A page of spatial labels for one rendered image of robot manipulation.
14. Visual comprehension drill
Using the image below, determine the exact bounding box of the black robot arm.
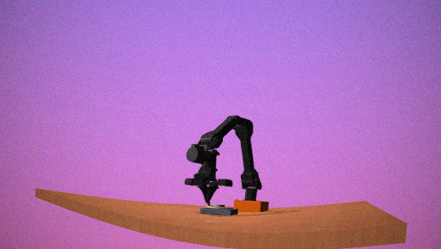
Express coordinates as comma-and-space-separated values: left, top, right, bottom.
186, 115, 262, 201

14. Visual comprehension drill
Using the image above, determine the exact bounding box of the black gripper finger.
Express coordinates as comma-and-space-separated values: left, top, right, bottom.
206, 186, 219, 203
197, 186, 207, 202

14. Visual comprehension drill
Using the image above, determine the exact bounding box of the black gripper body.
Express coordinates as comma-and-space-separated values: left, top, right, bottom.
184, 165, 232, 187

